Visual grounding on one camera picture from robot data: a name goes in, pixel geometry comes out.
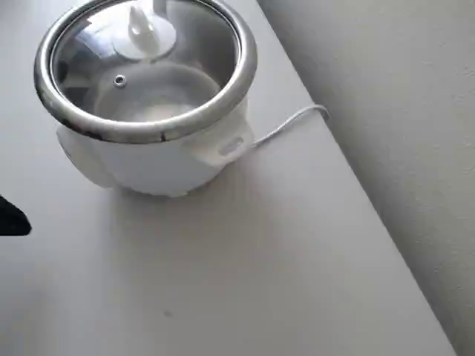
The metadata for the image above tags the glass lid with white knob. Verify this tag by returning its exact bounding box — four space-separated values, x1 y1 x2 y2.
50 0 244 125

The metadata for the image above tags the white rice cooker body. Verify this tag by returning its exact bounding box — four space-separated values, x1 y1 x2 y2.
55 96 257 200

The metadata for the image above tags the steel inner cooking pot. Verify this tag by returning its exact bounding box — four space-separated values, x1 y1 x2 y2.
33 0 258 144

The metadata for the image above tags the white power cable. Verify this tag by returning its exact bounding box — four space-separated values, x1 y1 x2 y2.
250 105 330 148

